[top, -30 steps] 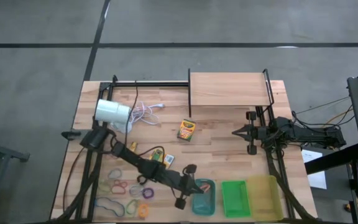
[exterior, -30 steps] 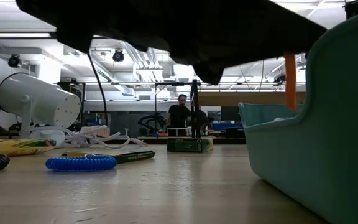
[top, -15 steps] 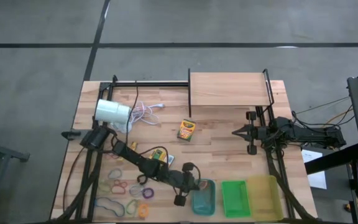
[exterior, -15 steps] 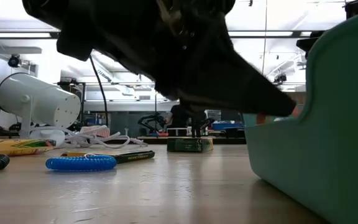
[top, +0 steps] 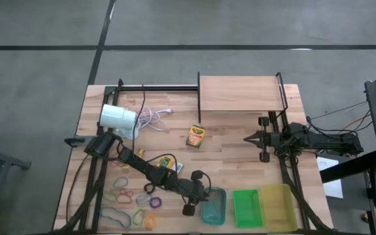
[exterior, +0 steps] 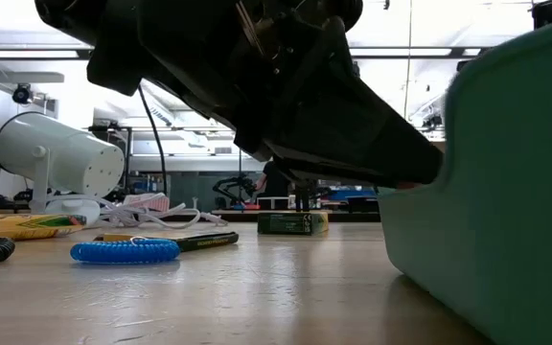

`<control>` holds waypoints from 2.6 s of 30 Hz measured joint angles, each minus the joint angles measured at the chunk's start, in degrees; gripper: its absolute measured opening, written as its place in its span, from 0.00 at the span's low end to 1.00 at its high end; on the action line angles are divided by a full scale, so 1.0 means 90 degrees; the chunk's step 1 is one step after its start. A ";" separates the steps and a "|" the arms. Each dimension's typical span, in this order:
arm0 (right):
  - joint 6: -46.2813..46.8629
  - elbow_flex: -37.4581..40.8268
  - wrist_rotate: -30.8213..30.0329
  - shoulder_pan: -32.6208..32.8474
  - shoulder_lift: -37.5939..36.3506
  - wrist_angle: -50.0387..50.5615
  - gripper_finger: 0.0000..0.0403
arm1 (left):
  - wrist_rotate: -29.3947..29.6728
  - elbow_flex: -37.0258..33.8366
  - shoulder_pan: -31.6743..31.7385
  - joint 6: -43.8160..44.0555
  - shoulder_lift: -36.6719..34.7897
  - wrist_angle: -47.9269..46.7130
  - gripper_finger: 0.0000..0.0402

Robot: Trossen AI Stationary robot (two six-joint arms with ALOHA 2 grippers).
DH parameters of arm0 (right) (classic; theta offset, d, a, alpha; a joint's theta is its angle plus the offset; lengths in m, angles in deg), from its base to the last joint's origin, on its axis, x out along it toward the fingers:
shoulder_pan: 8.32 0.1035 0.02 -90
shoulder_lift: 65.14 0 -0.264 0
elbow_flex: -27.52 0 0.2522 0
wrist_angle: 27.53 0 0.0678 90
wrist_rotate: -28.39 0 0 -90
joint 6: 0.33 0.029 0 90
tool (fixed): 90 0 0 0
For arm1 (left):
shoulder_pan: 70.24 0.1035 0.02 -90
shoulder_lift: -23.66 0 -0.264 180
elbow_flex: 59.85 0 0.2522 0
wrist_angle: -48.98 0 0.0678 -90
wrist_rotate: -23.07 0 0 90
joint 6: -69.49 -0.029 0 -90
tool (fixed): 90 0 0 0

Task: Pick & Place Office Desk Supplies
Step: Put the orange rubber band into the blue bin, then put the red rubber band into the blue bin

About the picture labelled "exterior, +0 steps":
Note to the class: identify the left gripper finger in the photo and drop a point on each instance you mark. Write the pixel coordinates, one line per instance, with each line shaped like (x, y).
(333, 173)
(352, 124)

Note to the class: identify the green yellow crayon box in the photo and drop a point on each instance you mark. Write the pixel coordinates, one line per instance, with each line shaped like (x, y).
(292, 223)

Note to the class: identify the teal plastic bin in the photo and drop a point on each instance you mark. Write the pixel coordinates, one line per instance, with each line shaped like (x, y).
(496, 239)

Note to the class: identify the yellow crayon package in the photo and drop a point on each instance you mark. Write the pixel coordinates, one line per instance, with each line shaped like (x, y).
(31, 226)

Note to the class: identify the black background robot arm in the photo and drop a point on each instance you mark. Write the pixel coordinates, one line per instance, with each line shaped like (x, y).
(233, 187)

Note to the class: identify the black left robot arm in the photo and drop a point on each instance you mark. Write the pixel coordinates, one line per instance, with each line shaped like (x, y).
(65, 19)

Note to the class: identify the blue background bin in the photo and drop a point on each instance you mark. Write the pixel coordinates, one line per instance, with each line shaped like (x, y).
(352, 195)

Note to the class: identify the person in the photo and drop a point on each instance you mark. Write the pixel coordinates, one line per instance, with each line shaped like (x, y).
(273, 184)

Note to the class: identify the white background stand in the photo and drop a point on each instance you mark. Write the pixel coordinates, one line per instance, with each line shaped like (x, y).
(272, 202)

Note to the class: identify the pink white crate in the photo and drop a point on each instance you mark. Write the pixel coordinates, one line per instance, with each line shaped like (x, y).
(154, 203)

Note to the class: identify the black overhead beam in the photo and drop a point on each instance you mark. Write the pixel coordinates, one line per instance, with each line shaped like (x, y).
(27, 53)

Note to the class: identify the black ceiling spotlight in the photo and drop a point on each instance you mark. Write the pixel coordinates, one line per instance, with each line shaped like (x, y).
(22, 94)

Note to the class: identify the blue coil wristband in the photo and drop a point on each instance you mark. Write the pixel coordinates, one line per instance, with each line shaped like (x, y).
(125, 252)

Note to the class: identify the black background frame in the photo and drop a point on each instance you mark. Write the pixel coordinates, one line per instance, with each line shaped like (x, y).
(127, 153)

